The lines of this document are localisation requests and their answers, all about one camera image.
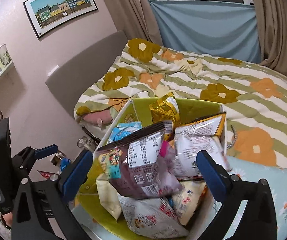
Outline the white black chip bag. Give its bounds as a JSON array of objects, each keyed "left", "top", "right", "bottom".
[{"left": 173, "top": 112, "right": 230, "bottom": 180}]

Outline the blue white Oishi snack bag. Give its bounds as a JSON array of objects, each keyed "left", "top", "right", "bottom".
[{"left": 108, "top": 121, "right": 142, "bottom": 144}]

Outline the pink white snack bag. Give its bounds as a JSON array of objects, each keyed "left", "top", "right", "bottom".
[{"left": 118, "top": 195, "right": 189, "bottom": 239}]

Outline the brown chocolate snack bag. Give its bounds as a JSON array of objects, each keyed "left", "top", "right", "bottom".
[{"left": 95, "top": 121, "right": 182, "bottom": 199}]

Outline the left hand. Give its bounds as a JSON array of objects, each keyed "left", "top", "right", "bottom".
[{"left": 0, "top": 212, "right": 13, "bottom": 230}]

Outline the clutter on floor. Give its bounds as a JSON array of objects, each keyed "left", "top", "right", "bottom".
[{"left": 77, "top": 137, "right": 98, "bottom": 153}]

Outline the green white snack bag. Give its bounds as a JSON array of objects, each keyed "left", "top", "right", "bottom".
[{"left": 96, "top": 173, "right": 122, "bottom": 220}]

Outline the cream orange chip bag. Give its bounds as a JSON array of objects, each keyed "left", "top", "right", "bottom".
[{"left": 172, "top": 180, "right": 208, "bottom": 226}]

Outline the pink pillow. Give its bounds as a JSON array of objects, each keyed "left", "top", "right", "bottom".
[{"left": 83, "top": 109, "right": 112, "bottom": 127}]

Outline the grey bed headboard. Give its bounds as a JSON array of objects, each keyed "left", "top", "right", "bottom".
[{"left": 45, "top": 31, "right": 128, "bottom": 117}]

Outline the light blue daisy sheet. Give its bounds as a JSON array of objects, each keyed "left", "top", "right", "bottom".
[{"left": 201, "top": 174, "right": 277, "bottom": 239}]

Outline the green cardboard box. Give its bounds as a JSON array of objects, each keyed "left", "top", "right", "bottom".
[{"left": 77, "top": 97, "right": 230, "bottom": 239}]

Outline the floral striped duvet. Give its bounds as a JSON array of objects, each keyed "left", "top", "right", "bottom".
[{"left": 74, "top": 38, "right": 287, "bottom": 167}]

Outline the gold foil snack bag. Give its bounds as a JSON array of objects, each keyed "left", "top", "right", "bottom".
[{"left": 149, "top": 92, "right": 180, "bottom": 141}]

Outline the framed houses picture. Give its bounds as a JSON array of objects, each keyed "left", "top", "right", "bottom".
[{"left": 24, "top": 0, "right": 98, "bottom": 38}]

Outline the blue cloth over window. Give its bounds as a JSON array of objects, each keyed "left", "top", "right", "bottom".
[{"left": 150, "top": 1, "right": 261, "bottom": 63}]

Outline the beige curtain left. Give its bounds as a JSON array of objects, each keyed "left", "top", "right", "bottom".
[{"left": 104, "top": 0, "right": 163, "bottom": 46}]

